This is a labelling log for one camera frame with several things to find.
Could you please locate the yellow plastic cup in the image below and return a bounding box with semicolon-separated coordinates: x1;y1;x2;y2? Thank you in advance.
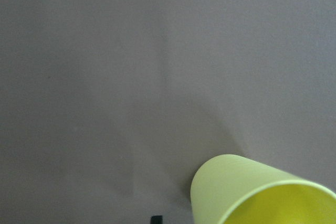
190;154;335;223

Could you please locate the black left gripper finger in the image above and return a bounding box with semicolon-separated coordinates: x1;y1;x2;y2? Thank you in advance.
150;216;163;224

